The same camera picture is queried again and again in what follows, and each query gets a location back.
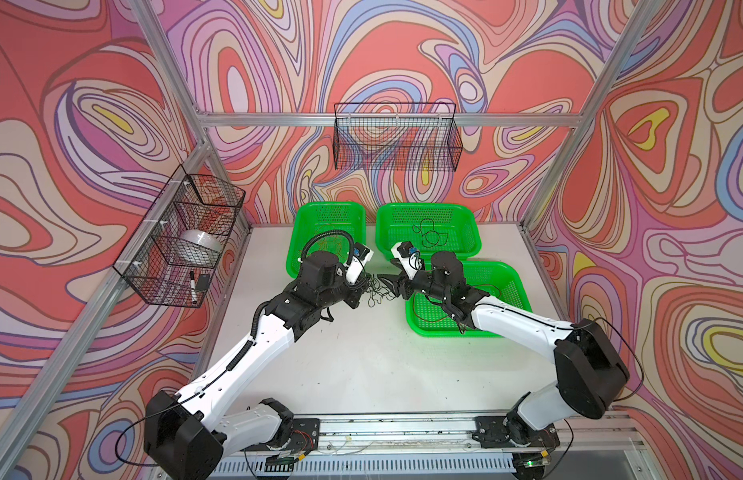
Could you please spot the front green basket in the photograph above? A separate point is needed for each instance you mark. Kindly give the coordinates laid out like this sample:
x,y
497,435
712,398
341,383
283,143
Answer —
x,y
497,278

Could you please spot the green basket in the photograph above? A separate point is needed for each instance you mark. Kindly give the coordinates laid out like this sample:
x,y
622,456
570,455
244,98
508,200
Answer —
x,y
429,227
497,278
318,217

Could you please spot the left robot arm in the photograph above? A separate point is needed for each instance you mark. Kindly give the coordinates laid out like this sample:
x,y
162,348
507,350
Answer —
x,y
245,372

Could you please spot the left black wire basket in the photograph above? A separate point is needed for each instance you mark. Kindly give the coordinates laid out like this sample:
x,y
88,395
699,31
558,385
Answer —
x,y
188,227

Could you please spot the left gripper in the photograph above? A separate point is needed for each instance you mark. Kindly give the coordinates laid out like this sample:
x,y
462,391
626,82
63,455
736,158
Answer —
x,y
356,291

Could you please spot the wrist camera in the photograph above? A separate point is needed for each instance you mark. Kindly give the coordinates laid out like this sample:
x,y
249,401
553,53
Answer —
x,y
407,258
360,255

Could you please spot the rear right green basket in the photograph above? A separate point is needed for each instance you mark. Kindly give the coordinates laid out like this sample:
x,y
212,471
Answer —
x,y
429,227

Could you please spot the left green basket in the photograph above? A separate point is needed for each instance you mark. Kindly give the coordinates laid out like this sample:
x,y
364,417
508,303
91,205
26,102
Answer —
x,y
318,217

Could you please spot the black wire basket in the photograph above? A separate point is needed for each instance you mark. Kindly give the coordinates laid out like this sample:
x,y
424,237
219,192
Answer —
x,y
396,136
188,227

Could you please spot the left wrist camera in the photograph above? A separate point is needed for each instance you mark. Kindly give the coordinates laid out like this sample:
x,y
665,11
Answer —
x,y
360,255

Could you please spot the black marker pen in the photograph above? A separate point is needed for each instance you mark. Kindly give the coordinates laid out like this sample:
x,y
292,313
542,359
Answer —
x,y
192,288

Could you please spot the rear black wire basket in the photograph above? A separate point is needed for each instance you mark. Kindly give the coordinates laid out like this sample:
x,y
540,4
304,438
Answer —
x,y
396,136

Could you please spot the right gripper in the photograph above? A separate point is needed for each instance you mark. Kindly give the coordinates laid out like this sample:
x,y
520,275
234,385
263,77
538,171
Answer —
x,y
397,284

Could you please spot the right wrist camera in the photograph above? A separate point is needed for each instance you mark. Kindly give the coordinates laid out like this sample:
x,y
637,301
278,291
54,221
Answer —
x,y
407,258

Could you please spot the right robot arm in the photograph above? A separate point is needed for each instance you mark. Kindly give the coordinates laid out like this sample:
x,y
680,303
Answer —
x,y
590,372

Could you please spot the white tape roll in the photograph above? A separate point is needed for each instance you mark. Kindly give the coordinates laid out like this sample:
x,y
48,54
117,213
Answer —
x,y
198,247

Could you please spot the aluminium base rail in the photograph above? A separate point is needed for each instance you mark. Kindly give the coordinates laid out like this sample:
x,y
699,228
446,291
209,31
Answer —
x,y
434,443

